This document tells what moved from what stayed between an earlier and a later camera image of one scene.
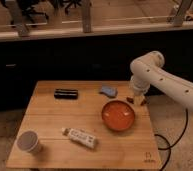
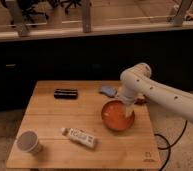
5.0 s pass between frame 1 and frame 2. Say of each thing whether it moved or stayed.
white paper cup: stayed
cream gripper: moved
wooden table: stayed
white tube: stayed
